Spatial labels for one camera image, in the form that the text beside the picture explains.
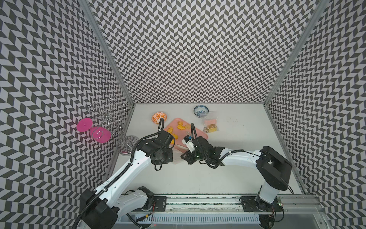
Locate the pink round disc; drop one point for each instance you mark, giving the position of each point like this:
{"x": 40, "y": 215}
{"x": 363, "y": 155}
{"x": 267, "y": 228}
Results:
{"x": 84, "y": 125}
{"x": 101, "y": 135}

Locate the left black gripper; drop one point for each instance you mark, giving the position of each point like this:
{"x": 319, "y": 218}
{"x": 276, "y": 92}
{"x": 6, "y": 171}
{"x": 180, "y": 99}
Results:
{"x": 169, "y": 158}

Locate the pink round disc lower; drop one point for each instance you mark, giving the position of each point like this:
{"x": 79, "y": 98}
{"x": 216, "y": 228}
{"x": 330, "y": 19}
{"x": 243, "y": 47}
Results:
{"x": 101, "y": 135}

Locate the wire spiral stand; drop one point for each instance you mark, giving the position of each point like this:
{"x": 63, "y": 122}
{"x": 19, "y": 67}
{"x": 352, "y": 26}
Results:
{"x": 108, "y": 116}

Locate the pink plastic tray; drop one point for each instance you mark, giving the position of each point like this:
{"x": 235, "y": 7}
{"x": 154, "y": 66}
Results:
{"x": 181, "y": 134}

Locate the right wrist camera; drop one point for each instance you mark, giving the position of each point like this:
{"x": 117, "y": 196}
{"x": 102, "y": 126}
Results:
{"x": 188, "y": 142}

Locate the orange patterned small bowl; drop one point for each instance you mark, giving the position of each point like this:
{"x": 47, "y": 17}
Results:
{"x": 157, "y": 116}

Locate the clear resealable bag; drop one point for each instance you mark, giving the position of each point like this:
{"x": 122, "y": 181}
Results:
{"x": 210, "y": 120}

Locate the metal base rail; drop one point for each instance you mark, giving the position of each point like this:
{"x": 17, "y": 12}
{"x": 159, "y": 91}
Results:
{"x": 226, "y": 209}

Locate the blue patterned small bowl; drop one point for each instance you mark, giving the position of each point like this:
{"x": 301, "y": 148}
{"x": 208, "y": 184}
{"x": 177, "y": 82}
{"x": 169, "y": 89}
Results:
{"x": 201, "y": 111}

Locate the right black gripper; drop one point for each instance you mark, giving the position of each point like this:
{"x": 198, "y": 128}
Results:
{"x": 188, "y": 157}

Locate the pink round disc upper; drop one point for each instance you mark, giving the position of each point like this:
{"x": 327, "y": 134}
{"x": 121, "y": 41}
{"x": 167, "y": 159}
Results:
{"x": 84, "y": 125}

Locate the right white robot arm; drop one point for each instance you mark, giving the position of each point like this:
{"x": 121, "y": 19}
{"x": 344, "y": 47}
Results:
{"x": 274, "y": 168}

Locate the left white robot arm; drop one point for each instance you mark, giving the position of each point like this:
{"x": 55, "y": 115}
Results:
{"x": 99, "y": 208}

